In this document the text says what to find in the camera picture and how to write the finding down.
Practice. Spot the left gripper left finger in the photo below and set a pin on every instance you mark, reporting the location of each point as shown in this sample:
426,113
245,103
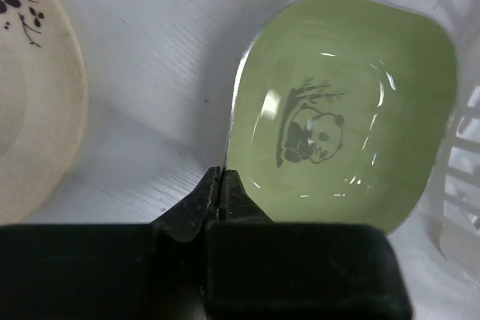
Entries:
104,271

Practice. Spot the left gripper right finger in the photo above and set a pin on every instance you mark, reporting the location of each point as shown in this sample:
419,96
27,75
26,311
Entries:
259,269

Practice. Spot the green square panda plate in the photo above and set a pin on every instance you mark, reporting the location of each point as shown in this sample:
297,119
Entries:
339,109

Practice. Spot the cream round flower plate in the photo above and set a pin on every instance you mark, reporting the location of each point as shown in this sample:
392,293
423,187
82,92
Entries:
44,103

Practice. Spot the white plastic dish basket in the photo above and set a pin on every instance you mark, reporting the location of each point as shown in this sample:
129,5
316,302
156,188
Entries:
458,167

